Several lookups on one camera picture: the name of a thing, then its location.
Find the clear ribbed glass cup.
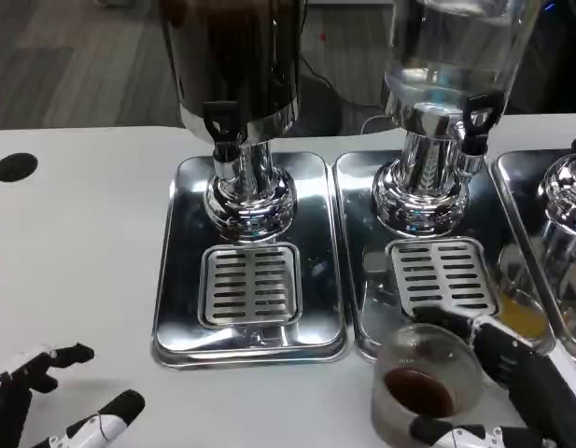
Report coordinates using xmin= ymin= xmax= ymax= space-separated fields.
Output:
xmin=370 ymin=322 xmax=485 ymax=445

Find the chrome dispenser base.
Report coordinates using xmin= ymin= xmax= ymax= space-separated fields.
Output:
xmin=538 ymin=143 xmax=576 ymax=231

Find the white cable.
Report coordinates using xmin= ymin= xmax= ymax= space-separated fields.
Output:
xmin=360 ymin=114 xmax=401 ymax=136

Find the steel tray under clear dispenser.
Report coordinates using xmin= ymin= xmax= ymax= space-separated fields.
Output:
xmin=332 ymin=149 xmax=557 ymax=363

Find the black round counter grommet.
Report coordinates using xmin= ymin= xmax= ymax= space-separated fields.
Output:
xmin=0 ymin=151 xmax=39 ymax=184

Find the steel tray under dark dispenser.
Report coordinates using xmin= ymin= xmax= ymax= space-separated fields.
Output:
xmin=150 ymin=152 xmax=348 ymax=371

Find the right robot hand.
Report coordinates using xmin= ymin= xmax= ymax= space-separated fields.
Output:
xmin=408 ymin=303 xmax=576 ymax=448

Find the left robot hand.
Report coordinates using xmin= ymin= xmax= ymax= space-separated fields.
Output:
xmin=0 ymin=342 xmax=147 ymax=448

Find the black cable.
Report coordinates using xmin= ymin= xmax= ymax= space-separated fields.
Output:
xmin=296 ymin=0 xmax=387 ymax=111

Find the steel tray with orange reflection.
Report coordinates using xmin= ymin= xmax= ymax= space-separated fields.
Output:
xmin=495 ymin=149 xmax=576 ymax=366

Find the black tap of dark dispenser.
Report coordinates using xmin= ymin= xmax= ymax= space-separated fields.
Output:
xmin=202 ymin=99 xmax=245 ymax=181

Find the clear water dispenser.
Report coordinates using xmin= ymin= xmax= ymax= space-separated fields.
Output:
xmin=371 ymin=0 xmax=537 ymax=235

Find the black tap of clear dispenser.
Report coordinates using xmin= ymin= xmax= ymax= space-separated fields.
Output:
xmin=455 ymin=91 xmax=504 ymax=175

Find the slotted steel drip grid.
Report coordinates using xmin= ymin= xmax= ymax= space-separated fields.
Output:
xmin=197 ymin=242 xmax=302 ymax=329
xmin=384 ymin=237 xmax=501 ymax=323

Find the dark drink dispenser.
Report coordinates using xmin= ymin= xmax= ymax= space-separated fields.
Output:
xmin=159 ymin=0 xmax=302 ymax=245

